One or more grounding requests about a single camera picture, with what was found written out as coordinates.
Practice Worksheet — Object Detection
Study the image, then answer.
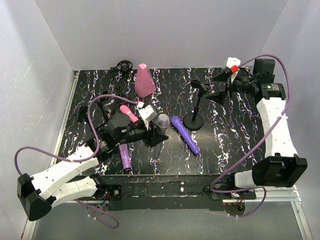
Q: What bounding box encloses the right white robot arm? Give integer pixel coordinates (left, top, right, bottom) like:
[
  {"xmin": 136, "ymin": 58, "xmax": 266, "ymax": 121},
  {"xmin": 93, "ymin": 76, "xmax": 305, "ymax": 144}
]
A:
[{"xmin": 207, "ymin": 54, "xmax": 308, "ymax": 194}]

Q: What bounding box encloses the silver microphone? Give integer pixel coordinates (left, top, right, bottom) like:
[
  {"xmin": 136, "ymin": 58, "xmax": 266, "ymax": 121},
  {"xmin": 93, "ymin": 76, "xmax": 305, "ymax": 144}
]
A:
[{"xmin": 152, "ymin": 113, "xmax": 170, "ymax": 160}]

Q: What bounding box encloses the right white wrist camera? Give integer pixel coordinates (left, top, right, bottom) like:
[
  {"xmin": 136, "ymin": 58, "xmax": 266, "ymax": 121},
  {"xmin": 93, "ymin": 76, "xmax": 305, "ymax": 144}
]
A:
[{"xmin": 224, "ymin": 57, "xmax": 241, "ymax": 84}]

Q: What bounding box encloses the pink metronome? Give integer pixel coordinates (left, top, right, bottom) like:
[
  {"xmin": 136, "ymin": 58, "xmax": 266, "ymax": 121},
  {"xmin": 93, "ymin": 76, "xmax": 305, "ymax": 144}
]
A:
[{"xmin": 134, "ymin": 63, "xmax": 156, "ymax": 98}]

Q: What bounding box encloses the purple glitter microphone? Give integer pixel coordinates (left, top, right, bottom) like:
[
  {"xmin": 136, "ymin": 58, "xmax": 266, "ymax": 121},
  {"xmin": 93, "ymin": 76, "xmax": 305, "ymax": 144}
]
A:
[{"xmin": 119, "ymin": 144, "xmax": 132, "ymax": 172}]

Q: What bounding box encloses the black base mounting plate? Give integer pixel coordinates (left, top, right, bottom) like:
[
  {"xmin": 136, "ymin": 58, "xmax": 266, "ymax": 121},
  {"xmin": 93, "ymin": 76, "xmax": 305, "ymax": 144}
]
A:
[{"xmin": 77, "ymin": 173, "xmax": 258, "ymax": 212}]

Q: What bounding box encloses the pink microphone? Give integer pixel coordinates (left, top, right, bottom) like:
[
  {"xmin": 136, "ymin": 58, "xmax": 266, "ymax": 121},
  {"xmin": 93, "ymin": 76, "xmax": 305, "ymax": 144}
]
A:
[{"xmin": 119, "ymin": 104, "xmax": 139, "ymax": 123}]

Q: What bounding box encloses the purple plastic microphone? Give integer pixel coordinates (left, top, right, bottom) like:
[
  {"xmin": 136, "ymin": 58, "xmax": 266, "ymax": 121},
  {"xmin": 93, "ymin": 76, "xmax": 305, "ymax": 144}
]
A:
[{"xmin": 170, "ymin": 115, "xmax": 200, "ymax": 155}]

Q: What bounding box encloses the black clip mic stand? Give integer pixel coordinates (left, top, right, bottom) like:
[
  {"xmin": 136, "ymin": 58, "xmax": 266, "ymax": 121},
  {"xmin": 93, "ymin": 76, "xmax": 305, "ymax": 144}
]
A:
[{"xmin": 77, "ymin": 91, "xmax": 113, "ymax": 126}]

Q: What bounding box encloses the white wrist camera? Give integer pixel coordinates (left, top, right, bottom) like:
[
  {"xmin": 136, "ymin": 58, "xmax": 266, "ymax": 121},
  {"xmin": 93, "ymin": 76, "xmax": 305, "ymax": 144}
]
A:
[
  {"xmin": 136, "ymin": 101, "xmax": 157, "ymax": 127},
  {"xmin": 224, "ymin": 57, "xmax": 241, "ymax": 84}
]

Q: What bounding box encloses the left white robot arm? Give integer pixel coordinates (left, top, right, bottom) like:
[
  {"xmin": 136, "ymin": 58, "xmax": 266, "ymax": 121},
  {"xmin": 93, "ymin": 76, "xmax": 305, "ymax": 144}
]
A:
[{"xmin": 17, "ymin": 113, "xmax": 170, "ymax": 221}]

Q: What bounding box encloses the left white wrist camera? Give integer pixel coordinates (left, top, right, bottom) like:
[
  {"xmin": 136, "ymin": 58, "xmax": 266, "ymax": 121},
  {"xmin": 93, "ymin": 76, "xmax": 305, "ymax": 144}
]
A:
[{"xmin": 136, "ymin": 101, "xmax": 157, "ymax": 127}]

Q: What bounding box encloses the black round-base mic stand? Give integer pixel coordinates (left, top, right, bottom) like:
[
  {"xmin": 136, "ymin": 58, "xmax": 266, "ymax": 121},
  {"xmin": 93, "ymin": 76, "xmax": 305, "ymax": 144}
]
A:
[{"xmin": 182, "ymin": 79, "xmax": 210, "ymax": 131}]

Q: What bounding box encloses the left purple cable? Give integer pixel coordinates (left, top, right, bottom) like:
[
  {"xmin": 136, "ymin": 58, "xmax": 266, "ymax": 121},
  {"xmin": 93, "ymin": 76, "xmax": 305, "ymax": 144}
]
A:
[{"xmin": 14, "ymin": 94, "xmax": 145, "ymax": 229}]

